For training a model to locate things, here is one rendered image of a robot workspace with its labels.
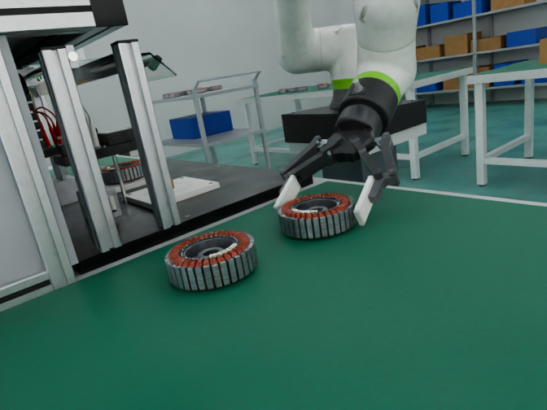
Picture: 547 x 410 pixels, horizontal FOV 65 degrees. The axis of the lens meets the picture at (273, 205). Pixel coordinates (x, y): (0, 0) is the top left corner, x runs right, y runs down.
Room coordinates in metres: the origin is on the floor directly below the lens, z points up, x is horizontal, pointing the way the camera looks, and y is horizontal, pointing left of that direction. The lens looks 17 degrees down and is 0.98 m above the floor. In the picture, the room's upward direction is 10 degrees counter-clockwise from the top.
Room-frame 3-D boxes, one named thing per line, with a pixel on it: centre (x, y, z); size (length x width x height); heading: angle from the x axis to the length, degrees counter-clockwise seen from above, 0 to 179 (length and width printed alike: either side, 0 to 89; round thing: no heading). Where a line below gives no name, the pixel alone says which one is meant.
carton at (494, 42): (6.42, -3.46, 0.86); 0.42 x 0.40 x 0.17; 37
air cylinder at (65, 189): (0.99, 0.47, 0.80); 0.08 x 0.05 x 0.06; 37
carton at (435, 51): (7.14, -2.91, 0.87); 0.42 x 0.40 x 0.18; 36
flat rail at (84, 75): (0.92, 0.36, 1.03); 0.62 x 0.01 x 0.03; 37
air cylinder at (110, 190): (0.79, 0.32, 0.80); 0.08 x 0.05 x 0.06; 37
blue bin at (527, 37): (6.05, -3.73, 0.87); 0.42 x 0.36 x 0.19; 129
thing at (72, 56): (0.87, 0.42, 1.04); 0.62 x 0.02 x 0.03; 37
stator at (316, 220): (0.60, -0.06, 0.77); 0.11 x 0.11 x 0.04
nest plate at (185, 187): (0.88, 0.21, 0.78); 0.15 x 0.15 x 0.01; 37
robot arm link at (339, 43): (1.43, -0.30, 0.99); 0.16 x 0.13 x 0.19; 83
